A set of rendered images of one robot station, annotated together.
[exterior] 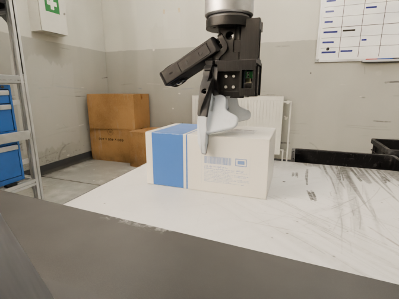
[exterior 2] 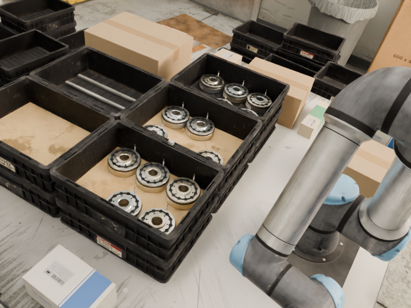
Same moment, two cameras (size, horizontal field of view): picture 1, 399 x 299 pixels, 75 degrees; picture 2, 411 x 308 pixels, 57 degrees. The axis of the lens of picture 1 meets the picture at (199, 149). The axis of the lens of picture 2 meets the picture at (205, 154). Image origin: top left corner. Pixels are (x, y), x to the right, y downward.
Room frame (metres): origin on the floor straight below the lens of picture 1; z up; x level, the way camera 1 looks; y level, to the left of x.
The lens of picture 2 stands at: (0.73, -0.20, 1.70)
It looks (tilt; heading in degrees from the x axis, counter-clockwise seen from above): 42 degrees down; 187
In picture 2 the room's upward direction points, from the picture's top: 10 degrees clockwise
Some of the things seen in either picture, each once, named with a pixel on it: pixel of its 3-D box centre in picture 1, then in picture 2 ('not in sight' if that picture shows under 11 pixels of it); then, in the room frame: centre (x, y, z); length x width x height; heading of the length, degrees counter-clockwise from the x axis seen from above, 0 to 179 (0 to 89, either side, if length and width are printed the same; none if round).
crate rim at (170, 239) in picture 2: not in sight; (140, 173); (0.03, -0.46, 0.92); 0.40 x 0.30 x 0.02; 75
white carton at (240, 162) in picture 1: (213, 155); not in sight; (0.45, -0.02, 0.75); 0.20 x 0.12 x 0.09; 70
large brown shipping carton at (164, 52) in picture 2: not in sight; (139, 53); (-0.82, -0.80, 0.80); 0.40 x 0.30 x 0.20; 76
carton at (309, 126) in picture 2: not in sight; (314, 119); (-0.76, 0.08, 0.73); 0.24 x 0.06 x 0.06; 161
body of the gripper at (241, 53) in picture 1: (231, 61); not in sight; (0.44, -0.05, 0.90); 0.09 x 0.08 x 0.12; 70
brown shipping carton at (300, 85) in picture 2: not in sight; (273, 91); (-0.81, -0.14, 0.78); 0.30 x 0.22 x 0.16; 77
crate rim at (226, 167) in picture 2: not in sight; (192, 122); (-0.26, -0.39, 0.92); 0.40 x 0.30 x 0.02; 75
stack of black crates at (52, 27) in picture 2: not in sight; (41, 38); (-1.44, -1.76, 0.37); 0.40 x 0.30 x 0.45; 160
